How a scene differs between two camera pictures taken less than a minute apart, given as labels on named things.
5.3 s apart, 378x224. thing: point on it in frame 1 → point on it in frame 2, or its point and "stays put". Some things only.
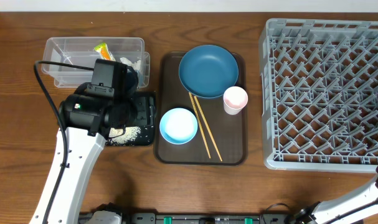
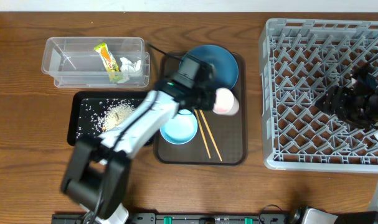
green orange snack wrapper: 105,54 stays put
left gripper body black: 124,106 → 203,98
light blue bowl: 179,126 stays put
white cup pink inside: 235,99 → 225,103
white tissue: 136,65 stays put
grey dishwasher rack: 324,88 stays put
